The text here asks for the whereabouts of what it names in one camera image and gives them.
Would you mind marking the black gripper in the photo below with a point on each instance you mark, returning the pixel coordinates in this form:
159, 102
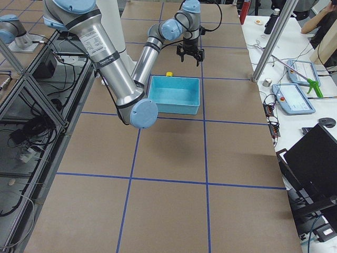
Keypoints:
190, 47

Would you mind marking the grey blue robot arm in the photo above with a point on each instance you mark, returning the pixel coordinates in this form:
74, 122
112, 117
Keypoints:
84, 19

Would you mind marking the person forearm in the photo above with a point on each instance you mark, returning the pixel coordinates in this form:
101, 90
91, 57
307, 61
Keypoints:
323, 20

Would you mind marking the second grey robot arm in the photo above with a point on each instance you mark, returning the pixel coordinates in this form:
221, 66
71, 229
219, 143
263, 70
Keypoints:
14, 34

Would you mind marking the light blue plastic bin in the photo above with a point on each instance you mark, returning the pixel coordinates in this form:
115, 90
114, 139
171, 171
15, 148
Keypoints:
175, 95

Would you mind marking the white tape roll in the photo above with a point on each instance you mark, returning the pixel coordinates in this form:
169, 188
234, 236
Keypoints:
258, 22

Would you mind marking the small silver cylinder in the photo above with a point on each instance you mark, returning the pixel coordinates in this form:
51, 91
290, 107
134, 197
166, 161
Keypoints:
267, 82

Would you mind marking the black electronics board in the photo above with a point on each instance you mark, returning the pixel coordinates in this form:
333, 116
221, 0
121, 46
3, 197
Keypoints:
272, 120

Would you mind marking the black water bottle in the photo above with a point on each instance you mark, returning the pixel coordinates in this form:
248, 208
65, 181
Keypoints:
271, 22

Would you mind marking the lower teach pendant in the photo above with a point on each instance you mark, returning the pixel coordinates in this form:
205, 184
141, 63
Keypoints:
292, 99

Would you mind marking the teach pendant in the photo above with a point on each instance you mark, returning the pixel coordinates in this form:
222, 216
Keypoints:
292, 99
305, 68

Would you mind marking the upper teach pendant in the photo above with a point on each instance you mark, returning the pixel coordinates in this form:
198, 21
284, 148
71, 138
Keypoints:
305, 68

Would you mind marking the black computer mouse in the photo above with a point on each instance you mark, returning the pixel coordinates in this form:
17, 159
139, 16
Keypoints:
327, 122

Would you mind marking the black laptop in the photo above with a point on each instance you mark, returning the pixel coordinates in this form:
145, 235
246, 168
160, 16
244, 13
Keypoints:
312, 161

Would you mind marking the green handled grabber tool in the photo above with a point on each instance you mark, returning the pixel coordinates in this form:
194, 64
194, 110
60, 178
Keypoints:
313, 85

